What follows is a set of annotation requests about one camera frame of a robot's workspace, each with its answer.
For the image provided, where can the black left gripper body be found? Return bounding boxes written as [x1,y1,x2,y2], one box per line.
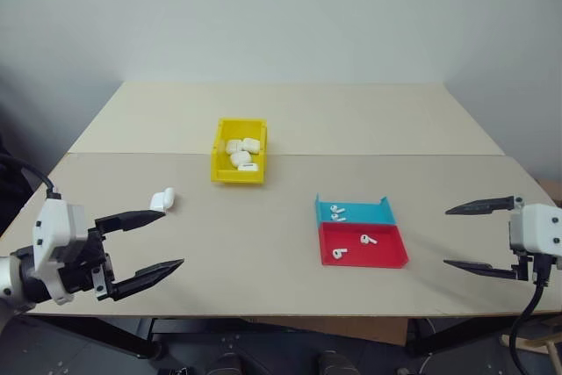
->
[59,227,118,302]

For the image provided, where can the black metal table frame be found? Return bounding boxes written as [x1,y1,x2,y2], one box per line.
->
[25,314,519,361]

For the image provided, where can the yellow plastic bin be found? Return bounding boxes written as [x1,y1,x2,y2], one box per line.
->
[209,118,269,185]

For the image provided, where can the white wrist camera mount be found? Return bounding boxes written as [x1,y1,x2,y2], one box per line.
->
[32,198,90,306]
[519,203,562,270]

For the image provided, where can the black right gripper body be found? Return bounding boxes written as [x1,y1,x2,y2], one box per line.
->
[508,207,536,283]

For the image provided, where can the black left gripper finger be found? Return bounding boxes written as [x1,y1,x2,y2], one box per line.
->
[93,210,167,236]
[109,258,185,302]

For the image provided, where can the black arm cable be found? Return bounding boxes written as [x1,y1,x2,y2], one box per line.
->
[0,157,61,200]
[508,255,552,375]

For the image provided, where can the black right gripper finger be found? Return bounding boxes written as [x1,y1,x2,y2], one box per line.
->
[443,259,520,280]
[444,195,524,216]

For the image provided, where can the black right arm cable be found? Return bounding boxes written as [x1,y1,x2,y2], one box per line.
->
[508,255,552,375]

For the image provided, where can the light wooden frame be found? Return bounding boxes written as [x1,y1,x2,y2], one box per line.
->
[500,330,562,357]

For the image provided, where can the blue plastic tray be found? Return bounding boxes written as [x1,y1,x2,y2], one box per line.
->
[313,193,398,225]

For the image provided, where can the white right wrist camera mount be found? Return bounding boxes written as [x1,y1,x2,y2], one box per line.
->
[519,203,562,270]

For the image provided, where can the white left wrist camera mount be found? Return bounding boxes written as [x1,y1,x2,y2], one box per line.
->
[32,198,90,306]

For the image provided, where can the dark rounded shape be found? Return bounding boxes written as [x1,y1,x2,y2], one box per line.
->
[316,350,352,375]
[205,350,247,375]

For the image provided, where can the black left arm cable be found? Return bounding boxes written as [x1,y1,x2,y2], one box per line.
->
[0,157,61,200]

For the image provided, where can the red plastic tray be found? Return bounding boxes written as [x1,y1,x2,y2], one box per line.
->
[318,221,410,270]

